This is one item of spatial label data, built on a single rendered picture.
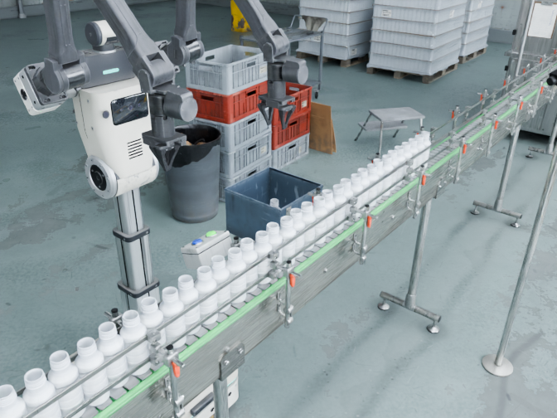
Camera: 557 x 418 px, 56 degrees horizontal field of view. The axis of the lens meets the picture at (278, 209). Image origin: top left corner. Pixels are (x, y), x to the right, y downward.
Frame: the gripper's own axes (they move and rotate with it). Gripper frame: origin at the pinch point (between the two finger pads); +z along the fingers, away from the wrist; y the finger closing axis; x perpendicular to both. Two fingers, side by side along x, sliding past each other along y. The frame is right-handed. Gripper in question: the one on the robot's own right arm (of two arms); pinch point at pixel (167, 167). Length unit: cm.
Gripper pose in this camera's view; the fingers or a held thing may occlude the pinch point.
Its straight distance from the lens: 139.3
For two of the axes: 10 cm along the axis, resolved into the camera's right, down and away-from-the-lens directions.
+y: 7.9, 2.9, -5.5
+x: 6.2, -3.6, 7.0
